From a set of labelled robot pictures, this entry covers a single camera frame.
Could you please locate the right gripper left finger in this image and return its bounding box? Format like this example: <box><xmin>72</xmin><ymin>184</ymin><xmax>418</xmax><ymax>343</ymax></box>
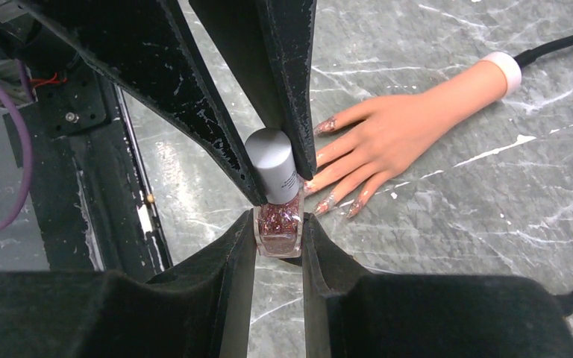
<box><xmin>0</xmin><ymin>211</ymin><xmax>256</xmax><ymax>357</ymax></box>

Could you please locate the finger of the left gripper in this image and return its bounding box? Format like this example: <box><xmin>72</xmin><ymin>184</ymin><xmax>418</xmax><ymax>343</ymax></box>
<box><xmin>22</xmin><ymin>0</ymin><xmax>266</xmax><ymax>206</ymax></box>
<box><xmin>190</xmin><ymin>0</ymin><xmax>317</xmax><ymax>180</ymax></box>

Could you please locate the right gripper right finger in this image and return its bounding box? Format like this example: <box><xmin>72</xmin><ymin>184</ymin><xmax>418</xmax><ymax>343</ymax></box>
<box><xmin>302</xmin><ymin>214</ymin><xmax>573</xmax><ymax>357</ymax></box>

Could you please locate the glitter nail polish bottle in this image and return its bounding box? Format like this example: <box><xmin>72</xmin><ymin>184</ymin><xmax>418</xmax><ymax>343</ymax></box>
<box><xmin>245</xmin><ymin>128</ymin><xmax>304</xmax><ymax>259</ymax></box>

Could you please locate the mannequin practice hand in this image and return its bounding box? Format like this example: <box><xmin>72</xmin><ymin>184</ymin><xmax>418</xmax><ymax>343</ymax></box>
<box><xmin>304</xmin><ymin>52</ymin><xmax>527</xmax><ymax>217</ymax></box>

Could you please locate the black hand stand stem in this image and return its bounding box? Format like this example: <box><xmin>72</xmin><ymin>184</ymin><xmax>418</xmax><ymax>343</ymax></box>
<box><xmin>514</xmin><ymin>34</ymin><xmax>573</xmax><ymax>69</ymax></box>

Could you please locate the black base frame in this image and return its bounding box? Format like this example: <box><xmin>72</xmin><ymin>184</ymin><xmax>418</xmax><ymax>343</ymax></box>
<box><xmin>0</xmin><ymin>63</ymin><xmax>172</xmax><ymax>282</ymax></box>

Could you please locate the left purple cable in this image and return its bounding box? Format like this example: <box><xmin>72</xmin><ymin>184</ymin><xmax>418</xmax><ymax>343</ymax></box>
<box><xmin>0</xmin><ymin>55</ymin><xmax>35</xmax><ymax>234</ymax></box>

